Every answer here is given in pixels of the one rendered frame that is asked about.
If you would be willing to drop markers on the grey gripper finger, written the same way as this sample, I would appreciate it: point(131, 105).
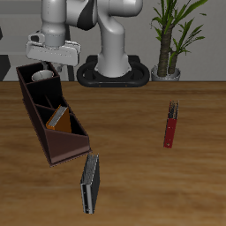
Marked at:
point(46, 64)
point(60, 69)

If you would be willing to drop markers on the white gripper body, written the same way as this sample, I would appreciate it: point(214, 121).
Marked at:
point(53, 54)

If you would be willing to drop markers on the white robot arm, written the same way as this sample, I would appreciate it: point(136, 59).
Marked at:
point(111, 44)

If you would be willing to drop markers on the white mug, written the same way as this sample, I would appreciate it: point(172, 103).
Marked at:
point(39, 77)

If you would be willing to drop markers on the orange book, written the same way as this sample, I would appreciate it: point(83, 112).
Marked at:
point(62, 122)

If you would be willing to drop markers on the dark brown desk caddy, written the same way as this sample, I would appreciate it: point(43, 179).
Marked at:
point(63, 144)

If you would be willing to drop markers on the black book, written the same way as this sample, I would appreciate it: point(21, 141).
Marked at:
point(91, 182)

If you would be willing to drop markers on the green pot plant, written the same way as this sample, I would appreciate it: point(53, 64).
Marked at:
point(164, 50)

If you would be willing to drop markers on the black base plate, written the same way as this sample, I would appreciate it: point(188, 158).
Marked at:
point(113, 81)

